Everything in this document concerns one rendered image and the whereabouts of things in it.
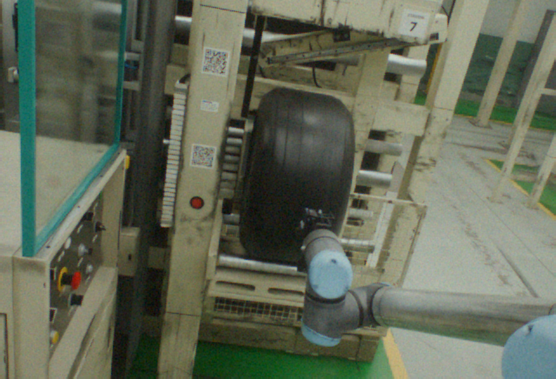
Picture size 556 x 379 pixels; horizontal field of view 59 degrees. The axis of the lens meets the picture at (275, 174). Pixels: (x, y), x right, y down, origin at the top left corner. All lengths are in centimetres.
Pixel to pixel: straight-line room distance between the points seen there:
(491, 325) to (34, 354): 80
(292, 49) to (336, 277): 102
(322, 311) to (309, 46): 105
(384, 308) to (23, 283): 70
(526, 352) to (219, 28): 109
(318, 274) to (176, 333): 94
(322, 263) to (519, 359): 46
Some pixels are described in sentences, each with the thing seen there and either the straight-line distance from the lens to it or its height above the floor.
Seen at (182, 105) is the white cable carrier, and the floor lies 136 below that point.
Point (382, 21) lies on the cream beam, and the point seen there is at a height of 169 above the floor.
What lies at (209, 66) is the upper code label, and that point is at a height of 149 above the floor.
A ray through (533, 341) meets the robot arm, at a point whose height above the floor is 143.
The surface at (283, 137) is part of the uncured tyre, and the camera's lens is 137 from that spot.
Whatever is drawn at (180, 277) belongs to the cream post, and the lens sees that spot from 174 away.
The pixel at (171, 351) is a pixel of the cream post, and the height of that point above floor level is 45.
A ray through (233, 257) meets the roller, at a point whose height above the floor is 92.
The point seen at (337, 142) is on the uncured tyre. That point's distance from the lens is 140.
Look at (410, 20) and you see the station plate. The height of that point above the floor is 171.
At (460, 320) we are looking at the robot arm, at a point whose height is 127.
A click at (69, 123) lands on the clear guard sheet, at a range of 99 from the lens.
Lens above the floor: 177
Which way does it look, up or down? 22 degrees down
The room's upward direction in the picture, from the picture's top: 11 degrees clockwise
